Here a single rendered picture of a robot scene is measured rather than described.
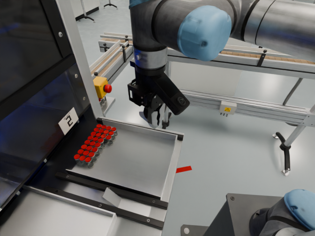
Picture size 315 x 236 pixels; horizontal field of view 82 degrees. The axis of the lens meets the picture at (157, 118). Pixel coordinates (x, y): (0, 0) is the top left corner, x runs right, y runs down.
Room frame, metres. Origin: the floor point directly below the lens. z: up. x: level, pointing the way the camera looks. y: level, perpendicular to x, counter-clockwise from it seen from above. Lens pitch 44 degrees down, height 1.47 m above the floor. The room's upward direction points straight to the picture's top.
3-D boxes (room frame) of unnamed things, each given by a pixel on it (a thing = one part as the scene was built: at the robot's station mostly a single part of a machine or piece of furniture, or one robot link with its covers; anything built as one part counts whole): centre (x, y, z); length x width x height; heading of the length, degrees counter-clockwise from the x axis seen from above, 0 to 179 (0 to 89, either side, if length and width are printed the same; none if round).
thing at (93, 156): (0.43, 0.22, 0.90); 0.18 x 0.02 x 0.05; 164
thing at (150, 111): (0.36, 0.02, 1.15); 0.05 x 0.02 x 0.09; 141
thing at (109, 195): (0.22, 0.09, 0.91); 0.14 x 0.03 x 0.06; 75
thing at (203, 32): (0.33, -0.07, 1.37); 0.11 x 0.11 x 0.08; 43
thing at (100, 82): (0.70, 0.28, 0.99); 0.08 x 0.07 x 0.07; 74
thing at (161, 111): (0.40, 0.01, 1.11); 0.06 x 0.03 x 0.09; 51
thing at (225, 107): (1.13, -0.58, 0.50); 0.12 x 0.05 x 0.09; 74
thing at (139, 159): (0.40, 0.12, 0.90); 0.34 x 0.26 x 0.04; 74
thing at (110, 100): (0.73, 0.31, 0.87); 0.14 x 0.13 x 0.02; 74
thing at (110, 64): (1.02, 0.34, 0.92); 0.69 x 0.16 x 0.16; 164
